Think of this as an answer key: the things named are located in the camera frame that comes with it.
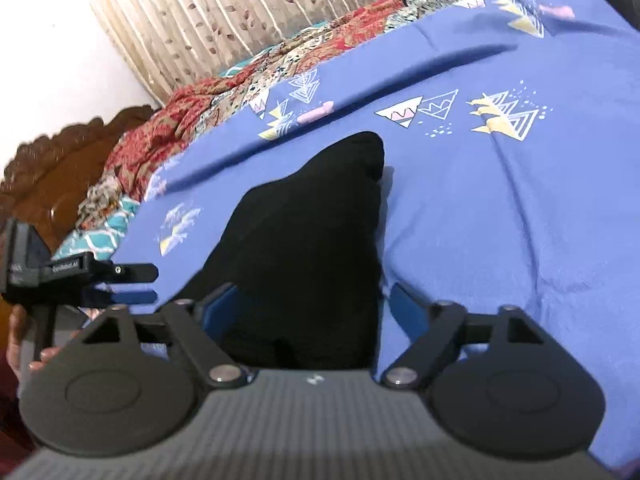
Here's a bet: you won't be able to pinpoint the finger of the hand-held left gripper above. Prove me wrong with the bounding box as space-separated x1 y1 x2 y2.
82 287 157 307
107 263 160 284

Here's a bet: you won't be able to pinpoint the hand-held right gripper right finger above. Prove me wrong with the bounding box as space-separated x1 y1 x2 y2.
379 282 549 389

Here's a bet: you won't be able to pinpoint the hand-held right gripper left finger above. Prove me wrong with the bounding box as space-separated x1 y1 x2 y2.
75 283 257 389

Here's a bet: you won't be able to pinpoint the black pants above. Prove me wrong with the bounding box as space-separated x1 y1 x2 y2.
172 131 389 372

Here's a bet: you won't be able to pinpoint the person's left hand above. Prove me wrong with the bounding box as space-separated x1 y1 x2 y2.
6 304 65 377

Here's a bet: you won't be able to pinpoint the carved wooden headboard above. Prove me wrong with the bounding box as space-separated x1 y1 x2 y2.
0 104 162 307

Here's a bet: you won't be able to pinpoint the blue triangle print bedsheet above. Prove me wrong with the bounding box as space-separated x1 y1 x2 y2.
112 0 640 472

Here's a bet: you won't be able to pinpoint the colourful patchwork quilt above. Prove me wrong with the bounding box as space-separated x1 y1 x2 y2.
52 0 566 262

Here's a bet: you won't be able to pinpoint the beige leaf print curtain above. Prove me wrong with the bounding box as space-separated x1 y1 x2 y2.
75 0 503 107

